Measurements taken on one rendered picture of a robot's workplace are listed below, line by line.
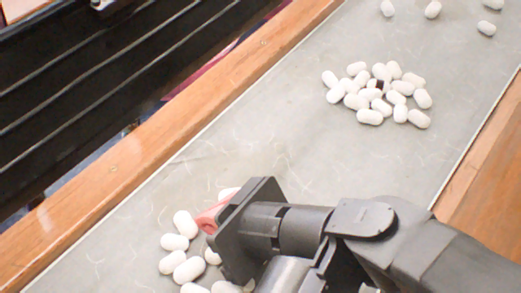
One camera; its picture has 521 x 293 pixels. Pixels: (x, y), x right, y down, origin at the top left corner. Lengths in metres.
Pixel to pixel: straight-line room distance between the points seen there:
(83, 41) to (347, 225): 0.25
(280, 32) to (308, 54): 0.06
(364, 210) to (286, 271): 0.08
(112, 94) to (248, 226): 0.25
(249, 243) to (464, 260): 0.21
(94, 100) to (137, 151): 0.37
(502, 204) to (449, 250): 0.34
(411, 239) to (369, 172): 0.32
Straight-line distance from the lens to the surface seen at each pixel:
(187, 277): 0.61
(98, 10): 0.32
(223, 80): 0.78
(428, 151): 0.80
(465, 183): 0.75
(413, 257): 0.42
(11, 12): 0.92
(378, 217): 0.44
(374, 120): 0.79
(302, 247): 0.49
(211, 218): 0.57
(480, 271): 0.40
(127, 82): 0.34
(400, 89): 0.85
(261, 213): 0.53
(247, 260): 0.56
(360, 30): 0.96
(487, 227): 0.72
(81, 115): 0.32
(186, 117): 0.73
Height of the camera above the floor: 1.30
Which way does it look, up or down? 49 degrees down
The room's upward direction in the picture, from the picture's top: 8 degrees clockwise
